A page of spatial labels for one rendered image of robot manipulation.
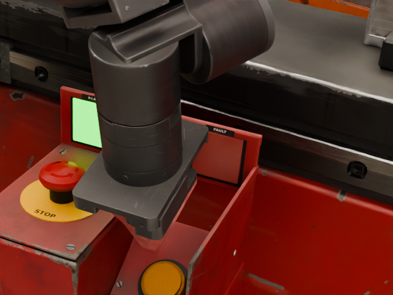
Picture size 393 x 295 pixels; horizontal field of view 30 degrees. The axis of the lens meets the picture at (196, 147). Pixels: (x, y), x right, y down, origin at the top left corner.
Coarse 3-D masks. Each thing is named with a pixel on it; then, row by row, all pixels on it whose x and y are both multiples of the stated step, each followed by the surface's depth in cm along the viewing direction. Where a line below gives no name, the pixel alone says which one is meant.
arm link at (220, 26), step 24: (120, 0) 42; (144, 0) 43; (168, 0) 44; (192, 0) 47; (216, 0) 48; (240, 0) 49; (264, 0) 49; (72, 24) 48; (96, 24) 45; (216, 24) 48; (240, 24) 48; (264, 24) 49; (216, 48) 48; (240, 48) 49; (264, 48) 51; (216, 72) 49
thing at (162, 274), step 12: (156, 264) 64; (168, 264) 64; (144, 276) 63; (156, 276) 63; (168, 276) 63; (180, 276) 63; (144, 288) 63; (156, 288) 63; (168, 288) 63; (180, 288) 63
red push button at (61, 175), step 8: (48, 168) 62; (56, 168) 62; (64, 168) 62; (72, 168) 62; (80, 168) 62; (40, 176) 61; (48, 176) 61; (56, 176) 61; (64, 176) 61; (72, 176) 61; (80, 176) 62; (48, 184) 61; (56, 184) 60; (64, 184) 61; (72, 184) 61; (56, 192) 62; (64, 192) 62; (72, 192) 62; (56, 200) 62; (64, 200) 62; (72, 200) 63
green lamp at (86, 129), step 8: (80, 104) 69; (88, 104) 68; (80, 112) 69; (88, 112) 69; (96, 112) 68; (80, 120) 69; (88, 120) 69; (96, 120) 69; (80, 128) 70; (88, 128) 70; (96, 128) 69; (80, 136) 70; (88, 136) 70; (96, 136) 70; (96, 144) 70
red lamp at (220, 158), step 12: (204, 144) 65; (216, 144) 65; (228, 144) 65; (240, 144) 64; (204, 156) 66; (216, 156) 66; (228, 156) 65; (240, 156) 65; (204, 168) 67; (216, 168) 66; (228, 168) 66; (228, 180) 66
